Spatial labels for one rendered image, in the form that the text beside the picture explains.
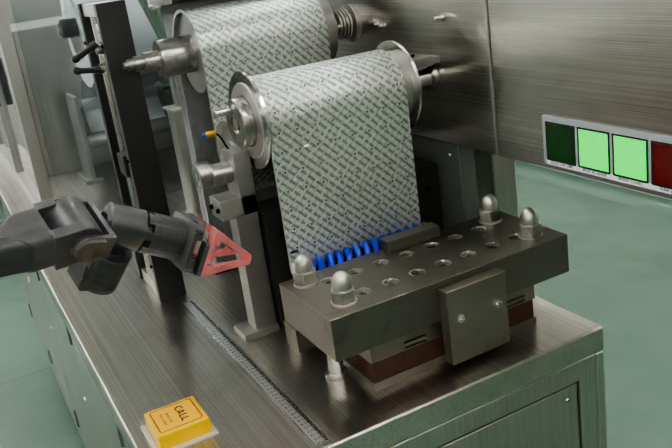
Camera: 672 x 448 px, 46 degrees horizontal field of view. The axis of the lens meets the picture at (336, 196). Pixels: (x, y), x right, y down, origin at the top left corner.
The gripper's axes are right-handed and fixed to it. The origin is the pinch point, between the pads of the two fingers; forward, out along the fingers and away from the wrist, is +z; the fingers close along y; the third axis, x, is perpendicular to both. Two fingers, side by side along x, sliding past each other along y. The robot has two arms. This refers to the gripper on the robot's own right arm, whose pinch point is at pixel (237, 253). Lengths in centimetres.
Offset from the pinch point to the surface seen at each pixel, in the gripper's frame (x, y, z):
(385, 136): 22.8, -0.2, 17.8
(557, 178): 44, -237, 287
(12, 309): -103, -295, 29
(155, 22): 33, -76, -1
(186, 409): -20.3, 9.0, -4.3
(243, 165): 12.0, -7.4, -0.1
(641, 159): 29, 37, 30
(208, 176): 8.9, -7.9, -4.7
